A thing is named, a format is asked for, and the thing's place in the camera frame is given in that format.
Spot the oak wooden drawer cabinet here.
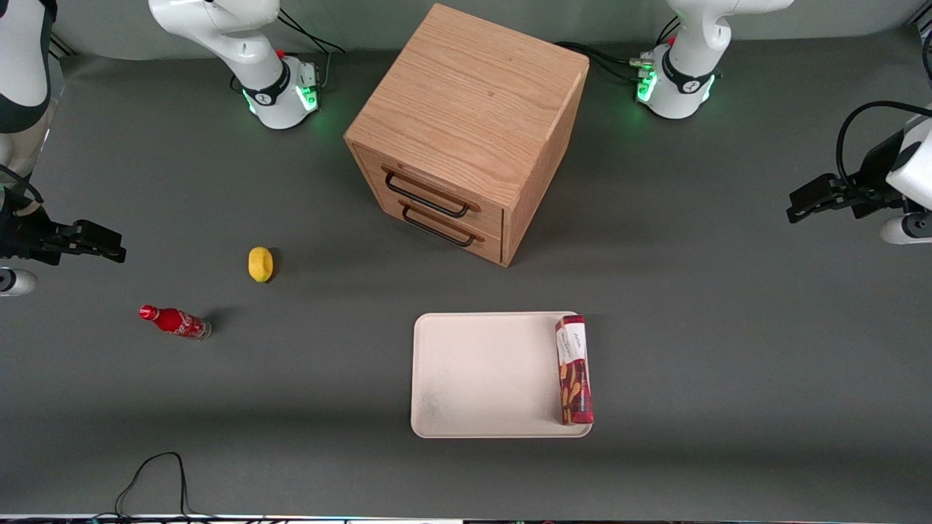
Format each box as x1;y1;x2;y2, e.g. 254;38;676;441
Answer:
344;3;591;268

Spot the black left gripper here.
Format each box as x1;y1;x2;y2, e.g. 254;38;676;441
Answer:
786;130;911;224

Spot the thin black looped cable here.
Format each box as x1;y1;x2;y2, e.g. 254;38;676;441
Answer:
91;451;219;522

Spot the black right arm base cable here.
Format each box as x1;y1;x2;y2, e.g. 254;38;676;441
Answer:
277;7;347;90

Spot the black wire drawer handle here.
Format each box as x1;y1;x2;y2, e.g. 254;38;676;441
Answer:
381;166;483;219
398;198;486;249

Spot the cream plastic tray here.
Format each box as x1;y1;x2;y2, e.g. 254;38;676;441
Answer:
411;311;593;440

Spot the red cookie box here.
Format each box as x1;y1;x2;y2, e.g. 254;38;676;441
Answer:
555;314;596;426

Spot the black right arm hose cable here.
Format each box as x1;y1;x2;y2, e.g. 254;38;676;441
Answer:
0;164;46;206

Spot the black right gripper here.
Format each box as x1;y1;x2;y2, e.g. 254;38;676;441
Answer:
0;206;127;264

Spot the deep wooden drawer front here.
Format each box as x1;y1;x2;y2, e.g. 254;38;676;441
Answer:
370;183;505;265

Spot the shallow wooden drawer front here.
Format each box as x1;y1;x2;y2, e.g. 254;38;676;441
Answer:
357;146;505;237

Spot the thick black cable bundle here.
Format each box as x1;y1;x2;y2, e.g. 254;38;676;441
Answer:
557;41;645;82

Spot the black arm hose cable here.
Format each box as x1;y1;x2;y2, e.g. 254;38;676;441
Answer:
835;100;932;191
0;164;46;206

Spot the red cola bottle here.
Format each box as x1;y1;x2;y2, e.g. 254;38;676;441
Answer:
138;304;213;341

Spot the black left arm hose cable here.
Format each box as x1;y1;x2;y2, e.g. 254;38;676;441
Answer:
835;100;932;191

